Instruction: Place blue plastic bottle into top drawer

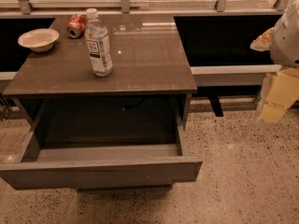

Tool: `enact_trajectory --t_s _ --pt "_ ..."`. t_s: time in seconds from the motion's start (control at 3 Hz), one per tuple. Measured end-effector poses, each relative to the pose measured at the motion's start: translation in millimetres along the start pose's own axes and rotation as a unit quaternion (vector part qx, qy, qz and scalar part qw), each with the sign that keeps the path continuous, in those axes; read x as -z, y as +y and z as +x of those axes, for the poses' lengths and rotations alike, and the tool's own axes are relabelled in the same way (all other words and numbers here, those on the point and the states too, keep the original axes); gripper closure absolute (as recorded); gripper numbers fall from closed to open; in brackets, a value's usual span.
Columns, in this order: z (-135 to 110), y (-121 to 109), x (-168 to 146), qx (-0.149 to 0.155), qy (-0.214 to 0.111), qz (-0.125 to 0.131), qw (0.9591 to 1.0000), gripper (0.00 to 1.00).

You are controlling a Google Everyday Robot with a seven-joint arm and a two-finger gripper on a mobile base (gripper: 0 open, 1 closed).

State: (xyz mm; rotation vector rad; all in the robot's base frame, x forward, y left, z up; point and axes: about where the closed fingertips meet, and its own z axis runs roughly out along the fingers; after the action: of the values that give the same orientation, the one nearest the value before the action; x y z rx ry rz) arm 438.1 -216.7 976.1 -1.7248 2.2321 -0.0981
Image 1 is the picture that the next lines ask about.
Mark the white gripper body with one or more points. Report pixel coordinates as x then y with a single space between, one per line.
287 44

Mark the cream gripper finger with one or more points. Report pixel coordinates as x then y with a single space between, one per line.
279 92
263 41

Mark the clear plastic water bottle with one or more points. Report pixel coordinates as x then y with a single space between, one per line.
97 39

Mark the grey cabinet with glossy top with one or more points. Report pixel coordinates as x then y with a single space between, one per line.
128 74

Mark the open grey top drawer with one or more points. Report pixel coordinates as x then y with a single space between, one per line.
105 143

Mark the black bench leg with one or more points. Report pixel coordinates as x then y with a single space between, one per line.
216 105

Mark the crushed red soda can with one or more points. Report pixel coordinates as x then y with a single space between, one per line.
76 26

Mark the white paper bowl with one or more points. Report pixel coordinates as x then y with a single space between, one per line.
39 40

